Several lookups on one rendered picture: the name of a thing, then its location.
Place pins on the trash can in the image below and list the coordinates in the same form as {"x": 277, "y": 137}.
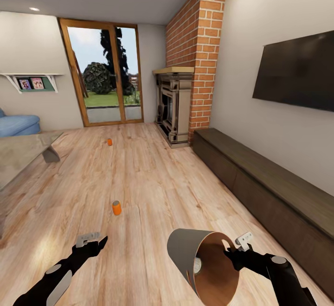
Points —
{"x": 217, "y": 282}

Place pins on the door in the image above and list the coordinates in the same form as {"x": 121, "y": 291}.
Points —
{"x": 105, "y": 66}

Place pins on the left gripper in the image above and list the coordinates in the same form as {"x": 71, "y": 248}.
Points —
{"x": 89, "y": 250}

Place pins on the coffee table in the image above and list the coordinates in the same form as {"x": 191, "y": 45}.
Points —
{"x": 18, "y": 152}

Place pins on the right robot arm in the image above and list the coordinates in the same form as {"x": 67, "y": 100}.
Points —
{"x": 285, "y": 283}

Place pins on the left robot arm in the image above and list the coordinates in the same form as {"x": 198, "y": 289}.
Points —
{"x": 58, "y": 278}

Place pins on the shelf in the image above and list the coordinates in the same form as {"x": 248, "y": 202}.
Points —
{"x": 47, "y": 79}

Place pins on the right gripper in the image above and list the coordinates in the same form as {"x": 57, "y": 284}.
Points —
{"x": 241, "y": 259}

